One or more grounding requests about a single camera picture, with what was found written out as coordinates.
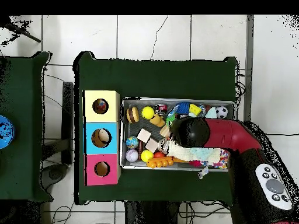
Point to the dark green tablecloth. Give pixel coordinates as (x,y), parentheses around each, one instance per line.
(151,79)
(23,163)

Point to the black white soccer ball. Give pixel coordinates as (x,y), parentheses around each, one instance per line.
(221,112)

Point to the brown cream ball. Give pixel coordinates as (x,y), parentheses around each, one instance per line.
(98,140)

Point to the orange toy block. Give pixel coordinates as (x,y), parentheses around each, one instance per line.
(160,162)

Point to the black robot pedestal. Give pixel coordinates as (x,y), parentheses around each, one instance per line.
(149,214)

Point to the wooden box with three holes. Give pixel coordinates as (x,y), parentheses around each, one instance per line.
(102,177)

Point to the blue round bowl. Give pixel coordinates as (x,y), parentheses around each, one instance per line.
(5,131)

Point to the wooden cube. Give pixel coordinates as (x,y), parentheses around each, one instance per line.
(144,135)
(152,145)

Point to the mint green waffle cloth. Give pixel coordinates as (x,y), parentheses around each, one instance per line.
(203,154)

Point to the white baseball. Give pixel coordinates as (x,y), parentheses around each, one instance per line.
(132,155)

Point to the globe print ball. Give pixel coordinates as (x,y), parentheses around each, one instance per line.
(132,142)

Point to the black tripod leg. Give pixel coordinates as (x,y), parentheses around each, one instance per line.
(25,35)

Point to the multicoloured spotted fabric toy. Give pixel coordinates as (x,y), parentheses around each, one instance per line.
(100,105)

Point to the wooden toy burger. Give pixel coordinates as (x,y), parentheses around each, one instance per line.
(132,115)

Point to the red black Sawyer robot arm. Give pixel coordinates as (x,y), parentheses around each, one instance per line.
(229,135)

